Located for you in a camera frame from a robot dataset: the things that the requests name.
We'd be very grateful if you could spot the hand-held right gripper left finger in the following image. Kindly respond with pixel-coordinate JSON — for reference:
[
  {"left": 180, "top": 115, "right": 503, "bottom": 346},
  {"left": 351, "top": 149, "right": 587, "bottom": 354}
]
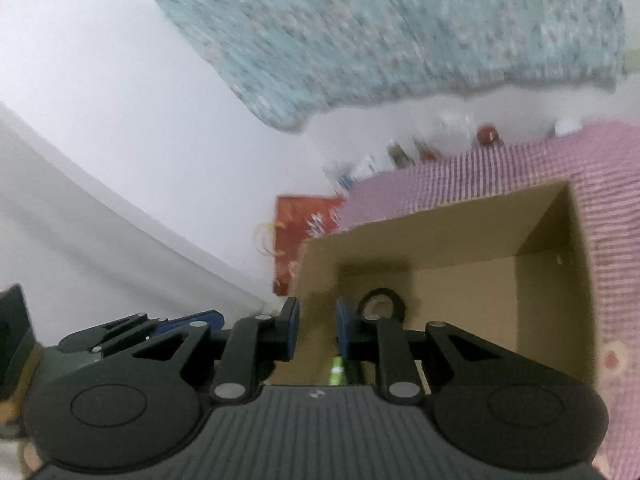
[{"left": 132, "top": 297, "right": 301, "bottom": 403}]

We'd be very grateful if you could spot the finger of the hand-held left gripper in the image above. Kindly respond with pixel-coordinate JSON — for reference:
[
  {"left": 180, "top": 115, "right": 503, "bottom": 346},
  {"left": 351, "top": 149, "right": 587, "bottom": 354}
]
[{"left": 59, "top": 310, "right": 224, "bottom": 356}]

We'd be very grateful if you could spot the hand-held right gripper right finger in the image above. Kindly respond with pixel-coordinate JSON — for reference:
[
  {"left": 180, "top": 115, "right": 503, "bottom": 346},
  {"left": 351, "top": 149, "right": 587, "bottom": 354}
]
[{"left": 336, "top": 297, "right": 506, "bottom": 403}]

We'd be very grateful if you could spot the green lip balm tube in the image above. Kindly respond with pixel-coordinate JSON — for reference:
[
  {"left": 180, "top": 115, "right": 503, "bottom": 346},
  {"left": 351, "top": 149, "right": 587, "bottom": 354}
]
[{"left": 327, "top": 355, "right": 348, "bottom": 387}]

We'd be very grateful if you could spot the brown cardboard box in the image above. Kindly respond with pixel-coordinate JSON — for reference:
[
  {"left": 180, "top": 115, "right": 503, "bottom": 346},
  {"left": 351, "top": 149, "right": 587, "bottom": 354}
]
[{"left": 292, "top": 180, "right": 598, "bottom": 388}]

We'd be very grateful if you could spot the red gift bag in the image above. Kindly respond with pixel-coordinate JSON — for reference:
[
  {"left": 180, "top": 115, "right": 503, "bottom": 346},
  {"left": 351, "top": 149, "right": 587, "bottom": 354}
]
[{"left": 254, "top": 195, "right": 348, "bottom": 297}]

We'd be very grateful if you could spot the blue white plastic item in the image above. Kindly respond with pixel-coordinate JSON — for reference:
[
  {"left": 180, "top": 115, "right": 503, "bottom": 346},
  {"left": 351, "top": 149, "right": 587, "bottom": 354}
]
[{"left": 334, "top": 169, "right": 362, "bottom": 192}]

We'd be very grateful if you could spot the pink checkered tablecloth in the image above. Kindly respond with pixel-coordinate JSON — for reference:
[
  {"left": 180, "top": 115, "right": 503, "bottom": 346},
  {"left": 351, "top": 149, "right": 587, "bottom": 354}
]
[{"left": 340, "top": 120, "right": 640, "bottom": 480}]

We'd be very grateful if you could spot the floral blue cloth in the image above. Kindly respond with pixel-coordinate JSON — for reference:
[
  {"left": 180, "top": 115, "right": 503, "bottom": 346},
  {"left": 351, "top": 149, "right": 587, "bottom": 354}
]
[{"left": 125, "top": 0, "right": 628, "bottom": 135}]

